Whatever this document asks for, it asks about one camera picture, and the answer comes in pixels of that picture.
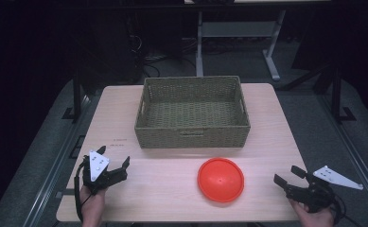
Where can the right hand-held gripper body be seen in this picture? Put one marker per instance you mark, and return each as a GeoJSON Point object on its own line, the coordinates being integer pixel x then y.
{"type": "Point", "coordinates": [317, 194]}

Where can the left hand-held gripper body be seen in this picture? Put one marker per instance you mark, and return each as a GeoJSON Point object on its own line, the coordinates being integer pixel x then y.
{"type": "Point", "coordinates": [97, 167]}

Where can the person's right hand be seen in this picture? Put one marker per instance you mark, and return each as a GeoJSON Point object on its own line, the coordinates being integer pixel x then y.
{"type": "Point", "coordinates": [317, 219]}

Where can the person's left hand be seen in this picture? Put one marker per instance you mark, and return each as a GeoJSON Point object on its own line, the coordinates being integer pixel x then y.
{"type": "Point", "coordinates": [92, 208]}

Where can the red round plastic bowl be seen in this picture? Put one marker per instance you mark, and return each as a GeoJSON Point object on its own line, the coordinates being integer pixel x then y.
{"type": "Point", "coordinates": [220, 179]}

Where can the black metal stand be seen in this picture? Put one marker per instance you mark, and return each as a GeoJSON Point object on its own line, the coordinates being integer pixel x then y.
{"type": "Point", "coordinates": [336, 91]}
{"type": "Point", "coordinates": [76, 94]}

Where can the green woven basket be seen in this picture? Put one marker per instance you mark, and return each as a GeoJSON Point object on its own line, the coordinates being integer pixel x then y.
{"type": "Point", "coordinates": [191, 115]}

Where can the metal floor rail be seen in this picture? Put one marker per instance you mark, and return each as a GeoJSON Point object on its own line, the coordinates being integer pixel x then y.
{"type": "Point", "coordinates": [54, 170]}
{"type": "Point", "coordinates": [352, 148]}

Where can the grey metal desk frame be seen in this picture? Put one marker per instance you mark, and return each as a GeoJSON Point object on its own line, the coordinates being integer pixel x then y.
{"type": "Point", "coordinates": [235, 29]}

